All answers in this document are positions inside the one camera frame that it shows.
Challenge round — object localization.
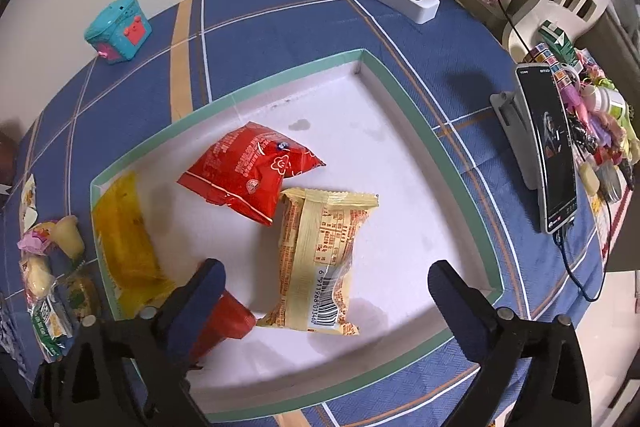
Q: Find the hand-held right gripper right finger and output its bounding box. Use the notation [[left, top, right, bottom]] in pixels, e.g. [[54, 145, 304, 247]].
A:
[[427, 259, 601, 427]]

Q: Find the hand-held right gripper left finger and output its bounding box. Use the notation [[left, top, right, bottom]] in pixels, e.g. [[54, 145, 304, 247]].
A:
[[30, 258, 228, 427]]

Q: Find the white tray with green rim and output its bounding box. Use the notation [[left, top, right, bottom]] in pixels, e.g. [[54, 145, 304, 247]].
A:
[[89, 48, 506, 425]]

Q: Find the jelly cup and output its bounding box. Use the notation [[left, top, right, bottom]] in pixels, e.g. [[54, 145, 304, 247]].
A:
[[52, 215, 86, 259]]

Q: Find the clear cream pastry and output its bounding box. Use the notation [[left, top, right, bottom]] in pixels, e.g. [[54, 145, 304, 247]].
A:
[[20, 254, 56, 298]]

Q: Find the yellow snack packet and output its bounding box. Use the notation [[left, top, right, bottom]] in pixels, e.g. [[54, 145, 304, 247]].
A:
[[94, 171, 176, 320]]

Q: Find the cream snack packet with barcode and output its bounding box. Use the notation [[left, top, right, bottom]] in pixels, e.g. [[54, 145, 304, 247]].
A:
[[256, 188, 380, 337]]

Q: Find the red puffed snack packet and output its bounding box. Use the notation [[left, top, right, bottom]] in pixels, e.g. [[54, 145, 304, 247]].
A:
[[176, 122, 327, 227]]

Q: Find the green white snack packet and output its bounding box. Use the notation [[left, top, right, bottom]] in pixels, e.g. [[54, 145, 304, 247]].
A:
[[30, 294, 76, 360]]

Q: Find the pink snack packet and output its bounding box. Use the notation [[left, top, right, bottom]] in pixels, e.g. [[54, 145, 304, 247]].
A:
[[17, 219, 58, 253]]

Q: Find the black smartphone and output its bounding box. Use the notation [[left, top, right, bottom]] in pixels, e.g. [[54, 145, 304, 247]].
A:
[[516, 63, 579, 235]]

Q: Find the grey phone stand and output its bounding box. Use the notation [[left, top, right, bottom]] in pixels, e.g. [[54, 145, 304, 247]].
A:
[[489, 91, 543, 192]]

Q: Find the small white snack packet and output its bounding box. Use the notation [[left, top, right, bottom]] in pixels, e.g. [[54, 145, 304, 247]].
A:
[[19, 173, 38, 230]]

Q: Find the pile of colourful trinkets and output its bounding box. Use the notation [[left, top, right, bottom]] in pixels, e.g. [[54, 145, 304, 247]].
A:
[[525, 47, 640, 208]]

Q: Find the white jar with green label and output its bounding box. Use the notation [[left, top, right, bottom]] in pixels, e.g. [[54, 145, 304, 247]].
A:
[[582, 86, 628, 120]]

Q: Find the teal toy box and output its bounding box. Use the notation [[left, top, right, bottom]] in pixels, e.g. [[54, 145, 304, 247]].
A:
[[84, 0, 152, 66]]

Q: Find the green white carton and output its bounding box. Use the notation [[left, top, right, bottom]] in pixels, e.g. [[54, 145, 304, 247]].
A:
[[539, 21, 581, 62]]

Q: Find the blue plaid tablecloth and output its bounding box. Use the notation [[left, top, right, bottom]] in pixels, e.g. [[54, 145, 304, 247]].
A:
[[0, 0, 621, 427]]

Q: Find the black charging cable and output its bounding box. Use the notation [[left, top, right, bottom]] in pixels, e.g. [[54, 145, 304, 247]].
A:
[[420, 0, 608, 303]]

